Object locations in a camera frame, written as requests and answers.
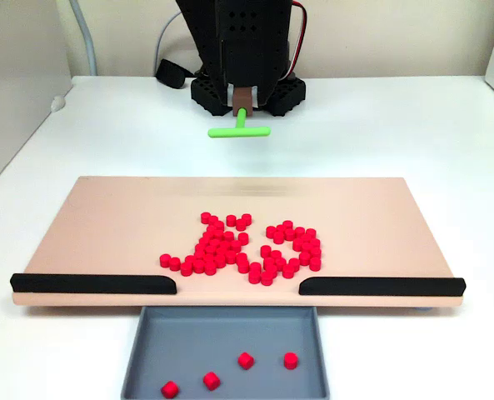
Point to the grey shallow tray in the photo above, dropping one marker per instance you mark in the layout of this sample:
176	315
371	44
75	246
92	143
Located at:
230	333

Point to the white panel foot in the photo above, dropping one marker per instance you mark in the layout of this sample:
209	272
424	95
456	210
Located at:
57	103

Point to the white flexible tube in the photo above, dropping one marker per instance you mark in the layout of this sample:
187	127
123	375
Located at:
91	58

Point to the beige flat board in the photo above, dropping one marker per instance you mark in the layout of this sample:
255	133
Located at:
105	229

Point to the black foam rail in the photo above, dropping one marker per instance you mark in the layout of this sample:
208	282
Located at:
92	284
380	286

